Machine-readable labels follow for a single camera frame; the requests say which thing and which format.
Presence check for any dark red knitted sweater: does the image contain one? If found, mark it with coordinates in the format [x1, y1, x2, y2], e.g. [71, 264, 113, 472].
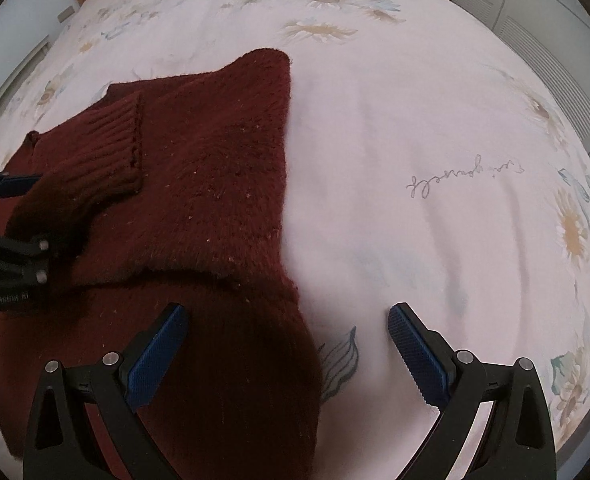
[0, 49, 322, 479]

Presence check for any pink floral bed cover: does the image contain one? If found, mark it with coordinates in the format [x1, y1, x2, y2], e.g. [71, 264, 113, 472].
[0, 0, 590, 479]

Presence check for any left wall switch plate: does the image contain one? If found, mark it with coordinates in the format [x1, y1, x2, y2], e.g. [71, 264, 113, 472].
[57, 6, 76, 23]

